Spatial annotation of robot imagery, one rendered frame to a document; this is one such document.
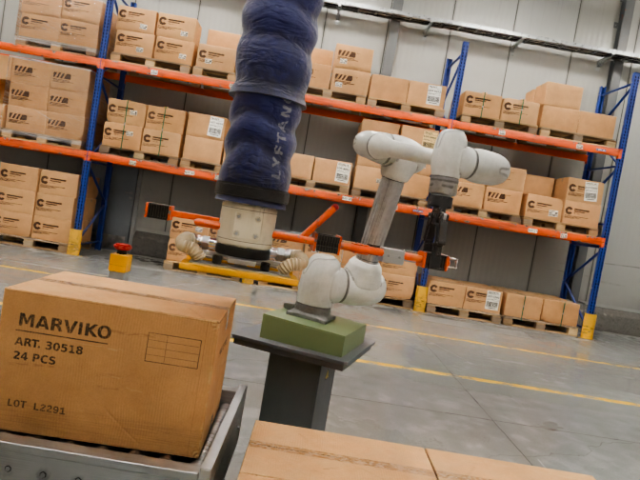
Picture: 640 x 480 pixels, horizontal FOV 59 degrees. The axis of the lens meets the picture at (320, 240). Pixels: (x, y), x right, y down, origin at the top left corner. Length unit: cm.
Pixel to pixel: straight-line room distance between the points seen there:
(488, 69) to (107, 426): 985
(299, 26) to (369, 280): 117
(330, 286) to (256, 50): 109
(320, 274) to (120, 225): 841
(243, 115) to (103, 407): 91
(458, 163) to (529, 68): 936
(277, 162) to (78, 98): 800
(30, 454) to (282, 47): 127
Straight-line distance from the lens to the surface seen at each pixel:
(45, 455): 168
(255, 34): 173
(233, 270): 162
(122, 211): 1058
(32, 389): 182
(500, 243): 1074
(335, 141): 1022
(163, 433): 175
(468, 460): 214
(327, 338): 226
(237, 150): 168
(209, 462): 161
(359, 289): 246
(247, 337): 233
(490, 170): 192
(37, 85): 984
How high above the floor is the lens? 130
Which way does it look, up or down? 3 degrees down
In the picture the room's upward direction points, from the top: 10 degrees clockwise
